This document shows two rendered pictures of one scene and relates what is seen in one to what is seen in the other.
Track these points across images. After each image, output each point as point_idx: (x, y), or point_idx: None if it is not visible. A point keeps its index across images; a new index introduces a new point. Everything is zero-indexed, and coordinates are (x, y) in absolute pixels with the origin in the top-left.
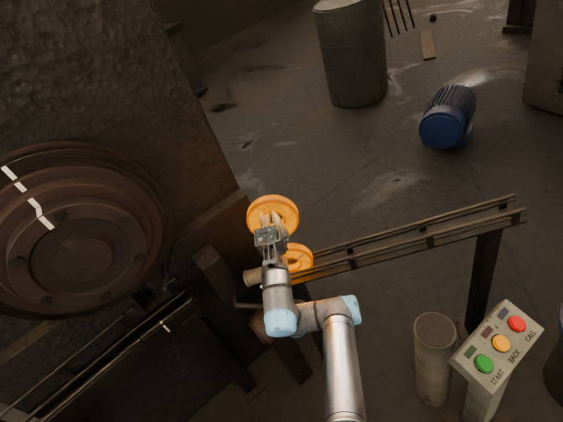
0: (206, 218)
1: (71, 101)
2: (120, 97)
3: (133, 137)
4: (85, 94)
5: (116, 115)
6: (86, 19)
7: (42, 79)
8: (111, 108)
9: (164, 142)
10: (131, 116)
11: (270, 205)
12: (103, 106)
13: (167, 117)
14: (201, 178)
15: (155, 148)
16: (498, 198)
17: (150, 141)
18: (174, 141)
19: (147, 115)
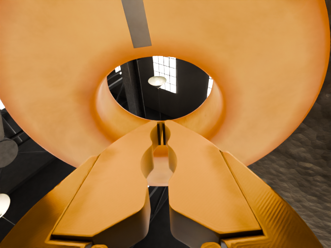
0: None
1: (329, 230)
2: (287, 199)
3: (322, 182)
4: (311, 221)
5: (311, 200)
6: None
7: (326, 245)
8: (305, 203)
9: (297, 150)
10: (298, 188)
11: (149, 177)
12: (310, 209)
13: (265, 158)
14: None
15: (316, 157)
16: None
17: (312, 165)
18: (285, 140)
19: (281, 175)
